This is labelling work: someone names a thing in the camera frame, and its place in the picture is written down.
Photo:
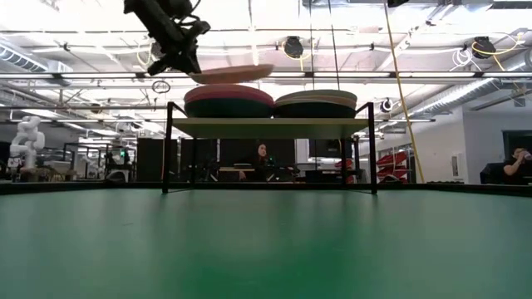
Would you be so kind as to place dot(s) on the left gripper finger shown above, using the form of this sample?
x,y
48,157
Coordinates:
x,y
192,58
178,64

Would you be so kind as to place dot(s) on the beige plate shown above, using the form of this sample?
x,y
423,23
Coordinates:
x,y
237,74

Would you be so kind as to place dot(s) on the pink plate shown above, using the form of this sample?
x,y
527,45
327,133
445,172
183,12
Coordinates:
x,y
228,93

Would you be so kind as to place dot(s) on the olive-grey plate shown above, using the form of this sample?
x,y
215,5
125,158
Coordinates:
x,y
318,94

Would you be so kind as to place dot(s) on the black-framed shelf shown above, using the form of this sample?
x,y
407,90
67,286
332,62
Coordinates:
x,y
270,128

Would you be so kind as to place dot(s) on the black partition panel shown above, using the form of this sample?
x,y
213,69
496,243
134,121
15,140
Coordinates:
x,y
151,160

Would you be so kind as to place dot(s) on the person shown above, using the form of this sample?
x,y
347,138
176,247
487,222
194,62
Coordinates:
x,y
517,166
261,160

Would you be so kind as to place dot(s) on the black-framed workstation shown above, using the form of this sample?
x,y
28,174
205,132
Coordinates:
x,y
99,160

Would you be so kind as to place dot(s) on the dark computer monitor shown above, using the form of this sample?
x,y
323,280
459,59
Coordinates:
x,y
330,148

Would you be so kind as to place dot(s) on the white robot figure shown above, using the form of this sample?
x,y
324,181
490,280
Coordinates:
x,y
28,141

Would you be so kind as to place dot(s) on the red storage bins rack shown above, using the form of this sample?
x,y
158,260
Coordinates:
x,y
392,166

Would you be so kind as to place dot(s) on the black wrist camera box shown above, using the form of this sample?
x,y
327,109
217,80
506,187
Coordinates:
x,y
178,7

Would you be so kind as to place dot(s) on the ribbed ventilation duct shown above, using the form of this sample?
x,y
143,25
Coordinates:
x,y
25,60

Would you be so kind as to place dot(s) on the long ceiling light rail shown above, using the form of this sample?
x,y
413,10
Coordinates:
x,y
374,74

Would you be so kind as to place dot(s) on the silver ventilation duct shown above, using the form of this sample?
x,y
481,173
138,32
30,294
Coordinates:
x,y
457,97

